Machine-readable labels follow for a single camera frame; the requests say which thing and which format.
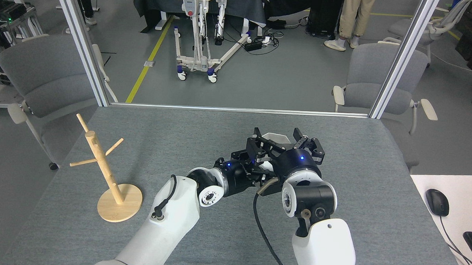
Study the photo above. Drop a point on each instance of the white hexagonal cup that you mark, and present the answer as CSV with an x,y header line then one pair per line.
x,y
277,137

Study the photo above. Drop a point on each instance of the table with dark cloth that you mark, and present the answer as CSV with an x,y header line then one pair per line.
x,y
158,1

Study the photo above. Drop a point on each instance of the silver aluminium post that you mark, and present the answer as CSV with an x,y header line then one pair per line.
x,y
402,60
80,38

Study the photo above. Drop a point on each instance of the white mesh office chair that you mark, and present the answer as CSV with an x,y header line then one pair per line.
x,y
423,29

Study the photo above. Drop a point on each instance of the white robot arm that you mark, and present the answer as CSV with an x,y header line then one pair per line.
x,y
326,248
168,225

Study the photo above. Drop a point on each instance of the black equipment rack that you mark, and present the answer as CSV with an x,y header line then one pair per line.
x,y
6,15

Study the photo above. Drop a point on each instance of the black power strip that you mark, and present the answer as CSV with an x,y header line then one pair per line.
x,y
253,46

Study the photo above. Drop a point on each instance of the person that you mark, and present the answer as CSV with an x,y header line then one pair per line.
x,y
354,14
84,2

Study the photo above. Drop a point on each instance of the white stand on wheels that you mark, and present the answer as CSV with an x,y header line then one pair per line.
x,y
200,31

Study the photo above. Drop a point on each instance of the silver aluminium rail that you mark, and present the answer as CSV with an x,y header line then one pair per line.
x,y
237,109

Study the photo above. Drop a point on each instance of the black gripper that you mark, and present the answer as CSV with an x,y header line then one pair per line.
x,y
296,163
236,176

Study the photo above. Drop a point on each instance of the black computer mouse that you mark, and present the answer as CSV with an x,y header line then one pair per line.
x,y
437,202

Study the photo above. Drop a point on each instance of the grey chair with beige armrests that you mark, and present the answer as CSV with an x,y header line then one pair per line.
x,y
51,80
366,70

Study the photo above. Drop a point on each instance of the wooden cup rack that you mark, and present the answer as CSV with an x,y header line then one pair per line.
x,y
99,154

